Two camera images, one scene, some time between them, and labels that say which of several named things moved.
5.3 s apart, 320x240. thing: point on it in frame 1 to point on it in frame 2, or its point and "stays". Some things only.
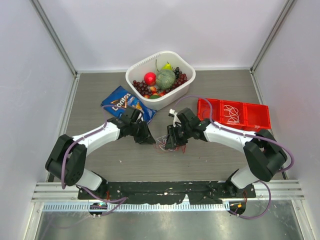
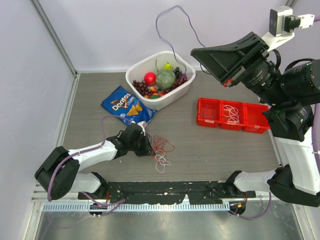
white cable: [234, 114] stays
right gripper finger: [170, 143] to [223, 60]
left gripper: [146, 138] to [147, 149]
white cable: [233, 112] stays
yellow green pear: [167, 66] stays
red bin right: [256, 117] stays
